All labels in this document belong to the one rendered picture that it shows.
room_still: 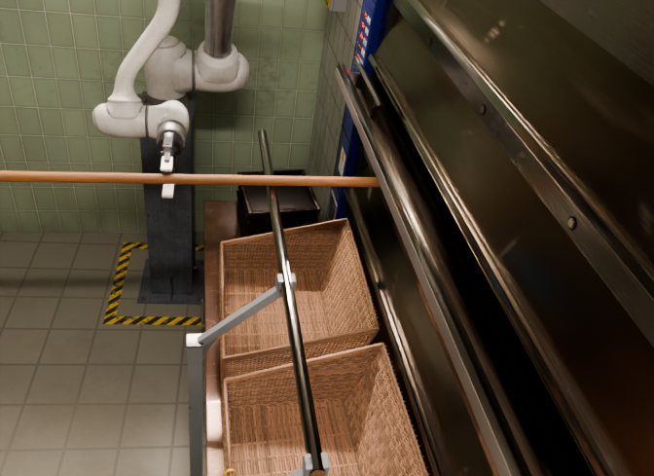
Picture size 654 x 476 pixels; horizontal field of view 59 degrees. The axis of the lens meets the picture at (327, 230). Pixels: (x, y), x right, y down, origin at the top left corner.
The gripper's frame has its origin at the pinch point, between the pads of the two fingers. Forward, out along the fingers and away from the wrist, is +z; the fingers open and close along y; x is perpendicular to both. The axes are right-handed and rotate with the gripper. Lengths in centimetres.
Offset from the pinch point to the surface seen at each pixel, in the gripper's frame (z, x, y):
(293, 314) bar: 51, -30, 1
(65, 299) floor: -69, 55, 119
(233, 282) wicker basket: -19, -21, 60
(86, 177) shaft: 1.4, 21.3, -0.8
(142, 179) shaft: 1.5, 6.5, -0.6
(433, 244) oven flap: 54, -57, -22
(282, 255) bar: 31.1, -30.0, 1.3
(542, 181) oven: 66, -67, -47
